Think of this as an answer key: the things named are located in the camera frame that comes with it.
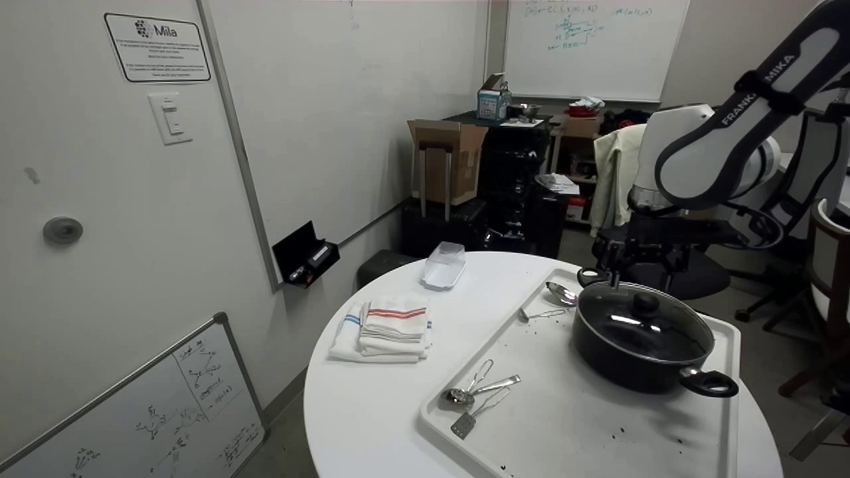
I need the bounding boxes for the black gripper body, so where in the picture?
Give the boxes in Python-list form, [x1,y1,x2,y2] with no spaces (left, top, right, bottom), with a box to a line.
[617,205,703,259]

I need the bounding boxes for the black cooking pot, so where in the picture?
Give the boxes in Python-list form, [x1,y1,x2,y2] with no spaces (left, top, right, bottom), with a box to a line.
[570,265,740,399]

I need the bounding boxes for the cream cloth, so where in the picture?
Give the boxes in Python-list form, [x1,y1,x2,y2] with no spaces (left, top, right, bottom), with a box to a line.
[589,123,650,234]

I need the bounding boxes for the large metal spoon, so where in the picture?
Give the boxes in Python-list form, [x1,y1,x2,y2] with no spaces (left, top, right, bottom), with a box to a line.
[541,278,581,311]

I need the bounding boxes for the white paper stack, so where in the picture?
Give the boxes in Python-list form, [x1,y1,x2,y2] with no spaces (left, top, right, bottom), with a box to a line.
[537,170,581,200]

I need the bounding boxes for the black bag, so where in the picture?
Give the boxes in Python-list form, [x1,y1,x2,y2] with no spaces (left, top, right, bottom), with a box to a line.
[599,107,658,139]

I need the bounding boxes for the brown wooden shelf unit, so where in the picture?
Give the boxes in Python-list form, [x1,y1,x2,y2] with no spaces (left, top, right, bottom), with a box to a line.
[546,108,614,228]

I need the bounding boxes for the tall black cabinet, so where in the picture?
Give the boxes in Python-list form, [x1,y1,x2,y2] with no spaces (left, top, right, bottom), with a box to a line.
[476,116,569,259]

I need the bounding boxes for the white plastic tray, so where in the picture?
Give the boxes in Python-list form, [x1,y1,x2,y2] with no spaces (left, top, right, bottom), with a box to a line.
[418,262,743,478]

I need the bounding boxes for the white curved panel black rim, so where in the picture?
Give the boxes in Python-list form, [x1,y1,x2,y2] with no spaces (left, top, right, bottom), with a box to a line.
[807,197,850,332]

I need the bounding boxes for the clear plastic container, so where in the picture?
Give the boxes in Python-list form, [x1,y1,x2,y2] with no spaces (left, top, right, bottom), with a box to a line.
[419,238,467,291]

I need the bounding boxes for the low black case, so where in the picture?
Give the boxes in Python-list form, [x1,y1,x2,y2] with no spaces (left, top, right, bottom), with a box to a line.
[354,194,492,290]

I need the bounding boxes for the whiteboard with green writing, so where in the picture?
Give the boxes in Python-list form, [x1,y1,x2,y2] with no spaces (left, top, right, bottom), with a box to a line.
[501,0,694,107]

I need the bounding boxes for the dark wooden stand legs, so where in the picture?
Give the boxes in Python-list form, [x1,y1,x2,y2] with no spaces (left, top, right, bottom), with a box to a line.
[779,290,850,463]

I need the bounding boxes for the open cardboard box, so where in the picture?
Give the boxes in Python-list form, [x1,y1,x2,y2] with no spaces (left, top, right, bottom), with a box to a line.
[407,116,492,206]

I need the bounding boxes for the metal measuring spoon set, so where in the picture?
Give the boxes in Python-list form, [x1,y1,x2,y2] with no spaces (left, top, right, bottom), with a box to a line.
[440,355,520,440]

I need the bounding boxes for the blue tissue box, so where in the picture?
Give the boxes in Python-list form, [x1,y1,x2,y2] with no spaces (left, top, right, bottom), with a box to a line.
[473,71,514,125]

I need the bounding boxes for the folded white towel red stripe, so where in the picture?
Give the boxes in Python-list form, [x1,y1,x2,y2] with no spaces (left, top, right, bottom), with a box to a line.
[327,301,436,366]

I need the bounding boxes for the black marker holder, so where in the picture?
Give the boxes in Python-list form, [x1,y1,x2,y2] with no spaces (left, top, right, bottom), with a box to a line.
[270,217,342,290]

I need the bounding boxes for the small framed whiteboard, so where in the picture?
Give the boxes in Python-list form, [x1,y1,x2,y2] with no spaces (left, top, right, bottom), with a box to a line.
[0,311,269,478]

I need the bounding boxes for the large wall whiteboard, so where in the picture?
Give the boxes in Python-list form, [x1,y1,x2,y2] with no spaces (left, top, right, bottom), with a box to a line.
[194,0,495,290]

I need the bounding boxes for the white light switch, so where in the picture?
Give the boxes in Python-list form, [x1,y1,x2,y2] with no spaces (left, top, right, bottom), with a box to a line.
[147,91,194,149]

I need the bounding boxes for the white wall sign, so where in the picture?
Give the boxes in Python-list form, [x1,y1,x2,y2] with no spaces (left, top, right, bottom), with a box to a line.
[100,10,214,85]

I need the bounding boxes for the round grey wall stopper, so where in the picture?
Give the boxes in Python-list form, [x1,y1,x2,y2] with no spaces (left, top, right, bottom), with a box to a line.
[40,212,88,249]

